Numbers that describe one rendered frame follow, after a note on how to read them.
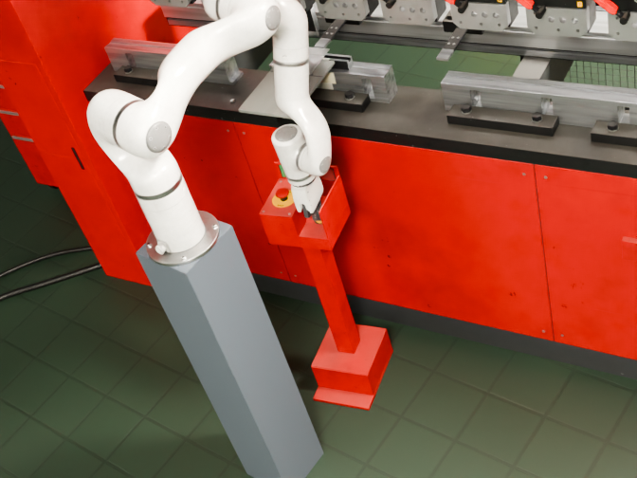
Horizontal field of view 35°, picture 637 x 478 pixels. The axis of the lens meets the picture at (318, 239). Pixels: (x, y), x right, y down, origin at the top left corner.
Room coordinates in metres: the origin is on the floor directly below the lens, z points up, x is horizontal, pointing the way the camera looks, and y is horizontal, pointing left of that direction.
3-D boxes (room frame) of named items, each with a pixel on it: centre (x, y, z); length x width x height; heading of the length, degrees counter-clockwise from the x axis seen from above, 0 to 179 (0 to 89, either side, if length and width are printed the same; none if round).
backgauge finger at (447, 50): (2.41, -0.56, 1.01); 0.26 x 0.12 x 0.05; 140
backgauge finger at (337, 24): (2.66, -0.26, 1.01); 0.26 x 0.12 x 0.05; 140
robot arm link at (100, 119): (1.94, 0.34, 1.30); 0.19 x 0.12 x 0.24; 34
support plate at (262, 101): (2.43, -0.05, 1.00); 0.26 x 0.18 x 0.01; 140
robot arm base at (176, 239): (1.91, 0.32, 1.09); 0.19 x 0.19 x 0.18
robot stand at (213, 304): (1.91, 0.32, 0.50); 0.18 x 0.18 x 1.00; 41
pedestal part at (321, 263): (2.19, 0.01, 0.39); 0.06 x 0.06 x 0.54; 56
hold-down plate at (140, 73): (2.89, 0.35, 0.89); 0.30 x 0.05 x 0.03; 50
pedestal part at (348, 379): (2.17, 0.03, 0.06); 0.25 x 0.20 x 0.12; 146
